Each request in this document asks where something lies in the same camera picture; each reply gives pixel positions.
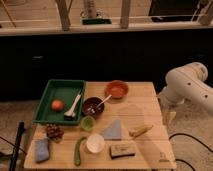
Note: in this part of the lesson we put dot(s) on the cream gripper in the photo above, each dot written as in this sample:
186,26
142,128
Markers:
168,113

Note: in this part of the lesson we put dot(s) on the yellow banana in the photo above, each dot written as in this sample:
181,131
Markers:
140,130

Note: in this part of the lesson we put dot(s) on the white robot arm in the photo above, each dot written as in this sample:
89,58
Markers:
185,82

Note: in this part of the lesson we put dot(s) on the red bowl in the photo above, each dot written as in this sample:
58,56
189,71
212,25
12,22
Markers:
117,89

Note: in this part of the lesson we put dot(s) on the dark brown bowl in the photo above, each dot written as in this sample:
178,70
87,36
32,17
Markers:
93,107

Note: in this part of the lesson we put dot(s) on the blue triangular cloth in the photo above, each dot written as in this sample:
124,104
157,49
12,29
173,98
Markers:
113,131

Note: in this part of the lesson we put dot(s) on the white spoon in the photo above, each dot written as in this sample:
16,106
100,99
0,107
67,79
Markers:
103,101

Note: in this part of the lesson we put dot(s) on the brown yellow sponge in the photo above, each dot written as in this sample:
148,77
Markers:
121,150

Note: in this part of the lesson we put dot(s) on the white cup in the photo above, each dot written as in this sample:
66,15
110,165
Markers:
95,143

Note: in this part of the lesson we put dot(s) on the small green cup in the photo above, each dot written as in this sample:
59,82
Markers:
87,123

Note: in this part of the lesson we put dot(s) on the white dish brush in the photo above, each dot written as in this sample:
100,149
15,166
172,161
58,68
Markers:
70,113

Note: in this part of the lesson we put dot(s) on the green cucumber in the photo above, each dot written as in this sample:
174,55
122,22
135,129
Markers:
77,155

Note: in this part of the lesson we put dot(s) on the green plastic tray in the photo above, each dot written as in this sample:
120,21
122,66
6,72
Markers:
65,90

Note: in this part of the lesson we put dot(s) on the red tomato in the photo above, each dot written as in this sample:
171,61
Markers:
57,105

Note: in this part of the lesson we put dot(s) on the brown grape bunch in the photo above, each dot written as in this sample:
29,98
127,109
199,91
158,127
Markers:
54,131

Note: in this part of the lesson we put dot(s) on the green box on shelf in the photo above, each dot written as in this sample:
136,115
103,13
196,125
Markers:
96,21

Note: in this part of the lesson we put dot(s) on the black pole left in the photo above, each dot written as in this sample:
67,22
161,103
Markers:
16,148

